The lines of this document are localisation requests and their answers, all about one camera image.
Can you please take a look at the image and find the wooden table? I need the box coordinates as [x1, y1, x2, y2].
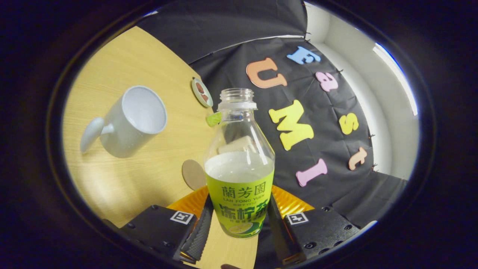
[62, 25, 258, 269]

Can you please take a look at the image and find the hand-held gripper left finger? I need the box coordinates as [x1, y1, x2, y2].
[103, 186, 214, 264]

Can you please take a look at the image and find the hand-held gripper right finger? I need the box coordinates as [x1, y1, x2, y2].
[267, 185, 361, 266]

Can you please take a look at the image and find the round brown coaster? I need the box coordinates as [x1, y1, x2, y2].
[182, 160, 207, 191]

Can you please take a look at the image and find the white cup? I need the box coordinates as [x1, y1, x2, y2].
[80, 86, 168, 158]

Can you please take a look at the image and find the ceiling light panel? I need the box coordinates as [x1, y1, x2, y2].
[373, 43, 419, 116]

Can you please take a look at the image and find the pale green plate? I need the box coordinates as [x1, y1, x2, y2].
[191, 77, 214, 108]

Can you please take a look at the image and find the clear juice bottle green label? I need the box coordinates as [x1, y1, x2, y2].
[204, 88, 276, 239]

